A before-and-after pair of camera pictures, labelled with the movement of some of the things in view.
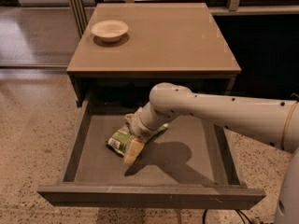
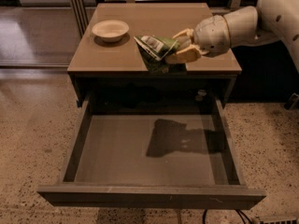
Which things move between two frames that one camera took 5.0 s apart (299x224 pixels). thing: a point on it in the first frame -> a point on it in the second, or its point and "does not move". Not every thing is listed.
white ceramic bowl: (109, 30) does not move
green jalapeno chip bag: (117, 142) -> (160, 49)
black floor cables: (238, 212) does not move
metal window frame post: (78, 6) does not move
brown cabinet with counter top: (177, 43) does not move
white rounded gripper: (139, 129) -> (212, 35)
